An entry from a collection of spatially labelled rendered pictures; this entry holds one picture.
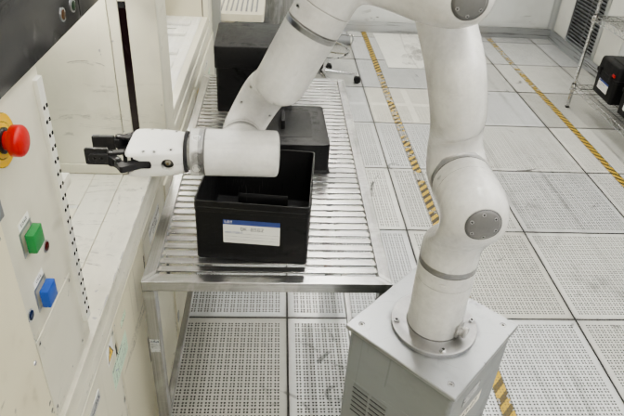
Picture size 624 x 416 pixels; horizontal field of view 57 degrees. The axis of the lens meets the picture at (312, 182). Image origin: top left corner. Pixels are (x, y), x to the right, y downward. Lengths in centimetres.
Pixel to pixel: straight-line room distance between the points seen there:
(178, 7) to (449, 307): 211
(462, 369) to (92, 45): 110
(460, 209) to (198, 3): 211
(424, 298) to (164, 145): 61
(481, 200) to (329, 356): 136
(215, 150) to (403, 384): 65
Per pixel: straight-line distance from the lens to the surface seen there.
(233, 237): 142
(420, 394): 130
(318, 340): 232
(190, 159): 102
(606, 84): 443
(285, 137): 180
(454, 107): 99
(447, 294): 122
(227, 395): 215
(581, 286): 289
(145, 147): 103
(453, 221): 104
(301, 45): 92
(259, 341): 230
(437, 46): 99
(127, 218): 146
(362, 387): 143
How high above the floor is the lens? 170
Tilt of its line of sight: 32 degrees down
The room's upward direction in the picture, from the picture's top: 4 degrees clockwise
